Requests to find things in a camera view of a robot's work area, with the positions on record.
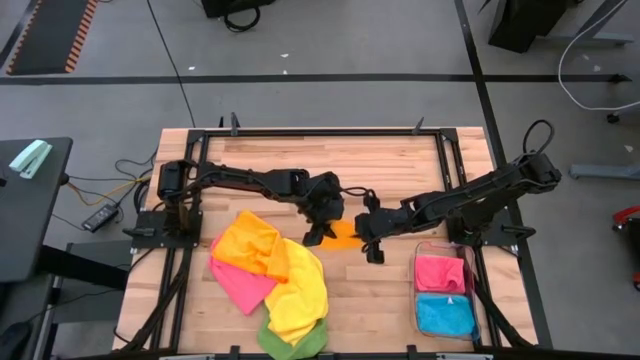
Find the orange microfiber towel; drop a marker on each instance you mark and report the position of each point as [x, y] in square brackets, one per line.
[250, 245]
[342, 240]

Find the grey desk foot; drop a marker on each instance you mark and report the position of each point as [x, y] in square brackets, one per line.
[605, 171]

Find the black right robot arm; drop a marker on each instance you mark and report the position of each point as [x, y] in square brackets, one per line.
[475, 192]

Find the mint green stapler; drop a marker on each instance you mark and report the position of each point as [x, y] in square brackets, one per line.
[30, 159]

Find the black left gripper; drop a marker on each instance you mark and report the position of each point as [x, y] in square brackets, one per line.
[325, 197]

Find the clear plastic bin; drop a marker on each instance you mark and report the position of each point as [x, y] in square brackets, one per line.
[470, 260]

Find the blue microfiber towel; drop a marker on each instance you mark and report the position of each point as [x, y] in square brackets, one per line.
[445, 315]

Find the pink microfiber towel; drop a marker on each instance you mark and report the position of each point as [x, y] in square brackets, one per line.
[440, 274]
[237, 290]

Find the black equipment base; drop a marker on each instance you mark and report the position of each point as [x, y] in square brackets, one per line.
[235, 6]

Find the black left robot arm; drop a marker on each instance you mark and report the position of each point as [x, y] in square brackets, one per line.
[235, 179]

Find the green microfiber towel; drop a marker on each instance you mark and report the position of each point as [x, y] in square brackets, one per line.
[310, 345]

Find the black caster wheel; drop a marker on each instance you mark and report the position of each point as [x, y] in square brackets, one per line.
[613, 118]

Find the black cabinet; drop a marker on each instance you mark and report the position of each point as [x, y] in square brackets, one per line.
[525, 22]

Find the yellow microfiber towel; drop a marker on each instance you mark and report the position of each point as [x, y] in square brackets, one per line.
[300, 295]

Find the grey desk frame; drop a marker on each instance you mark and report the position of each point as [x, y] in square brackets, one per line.
[590, 39]

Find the black desk foot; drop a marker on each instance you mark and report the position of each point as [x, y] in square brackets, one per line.
[85, 267]

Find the black orange-striped floor mat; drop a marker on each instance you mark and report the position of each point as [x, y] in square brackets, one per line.
[50, 35]

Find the black side desk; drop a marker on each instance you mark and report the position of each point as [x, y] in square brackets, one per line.
[30, 225]

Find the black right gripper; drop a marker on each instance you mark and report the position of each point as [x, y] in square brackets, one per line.
[382, 222]

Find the red cart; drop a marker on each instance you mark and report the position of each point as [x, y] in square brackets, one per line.
[627, 215]

